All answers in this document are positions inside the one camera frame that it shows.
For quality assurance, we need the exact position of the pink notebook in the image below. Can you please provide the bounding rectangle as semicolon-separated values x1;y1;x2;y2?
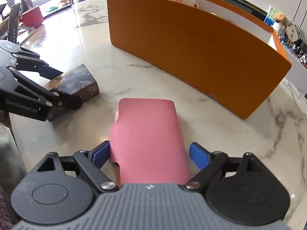
110;98;190;184

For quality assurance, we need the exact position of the brown teddy bear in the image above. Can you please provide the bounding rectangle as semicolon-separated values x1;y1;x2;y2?
274;12;288;26

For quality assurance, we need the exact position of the orange cardboard box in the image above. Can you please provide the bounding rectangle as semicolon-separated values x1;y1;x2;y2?
107;0;291;119

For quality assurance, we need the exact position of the red mug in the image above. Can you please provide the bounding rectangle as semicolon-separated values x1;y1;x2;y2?
19;6;44;28

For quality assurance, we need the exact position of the dark patterned card box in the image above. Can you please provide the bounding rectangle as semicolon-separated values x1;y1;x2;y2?
43;63;100;123

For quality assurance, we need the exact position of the round paper fan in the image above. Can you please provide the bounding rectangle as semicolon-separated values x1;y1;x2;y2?
286;21;301;43

